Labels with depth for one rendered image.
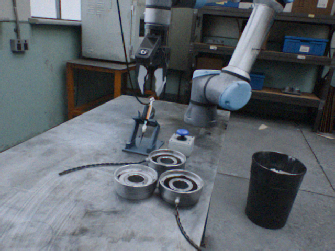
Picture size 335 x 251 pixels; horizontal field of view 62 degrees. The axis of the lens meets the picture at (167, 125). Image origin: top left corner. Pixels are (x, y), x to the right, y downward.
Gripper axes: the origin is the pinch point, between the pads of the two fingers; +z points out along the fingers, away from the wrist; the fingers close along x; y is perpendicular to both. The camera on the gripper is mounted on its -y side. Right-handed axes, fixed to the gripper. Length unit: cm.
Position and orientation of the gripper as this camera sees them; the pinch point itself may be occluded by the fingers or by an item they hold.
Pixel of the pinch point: (149, 91)
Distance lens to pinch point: 89.4
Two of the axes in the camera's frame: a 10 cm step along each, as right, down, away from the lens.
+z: -0.9, 9.4, 3.3
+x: -9.5, -1.8, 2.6
